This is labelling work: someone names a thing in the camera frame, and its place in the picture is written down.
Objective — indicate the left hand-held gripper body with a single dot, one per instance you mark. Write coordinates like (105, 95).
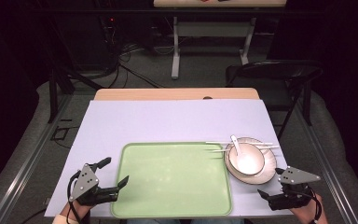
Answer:
(85, 183)

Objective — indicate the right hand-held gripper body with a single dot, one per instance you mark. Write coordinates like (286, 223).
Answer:
(296, 177)

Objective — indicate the person's left hand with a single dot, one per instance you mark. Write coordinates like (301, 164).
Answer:
(73, 212)

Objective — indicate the person's right hand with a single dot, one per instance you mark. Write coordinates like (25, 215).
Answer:
(304, 213)

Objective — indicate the beige round plate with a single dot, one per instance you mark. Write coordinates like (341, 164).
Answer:
(262, 179)

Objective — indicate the white ceramic bowl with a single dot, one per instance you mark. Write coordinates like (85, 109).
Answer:
(248, 164)

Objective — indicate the light green plastic tray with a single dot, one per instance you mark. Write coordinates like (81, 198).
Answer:
(174, 182)

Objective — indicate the white ceramic spoon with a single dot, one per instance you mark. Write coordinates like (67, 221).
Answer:
(234, 141)

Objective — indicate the white chopstick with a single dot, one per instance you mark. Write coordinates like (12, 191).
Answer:
(220, 150)
(217, 143)

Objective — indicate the pale lavender table sheet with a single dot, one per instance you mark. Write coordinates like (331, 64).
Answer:
(167, 121)

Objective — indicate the black metal stand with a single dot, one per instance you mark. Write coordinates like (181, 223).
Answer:
(54, 93)

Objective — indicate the light wooden table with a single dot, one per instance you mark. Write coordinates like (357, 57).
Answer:
(167, 93)

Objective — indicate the black folding chair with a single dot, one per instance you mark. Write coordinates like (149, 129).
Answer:
(276, 70)

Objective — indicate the black power strip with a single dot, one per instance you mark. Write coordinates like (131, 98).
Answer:
(110, 29)

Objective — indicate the white-framed background table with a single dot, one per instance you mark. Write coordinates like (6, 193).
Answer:
(211, 30)

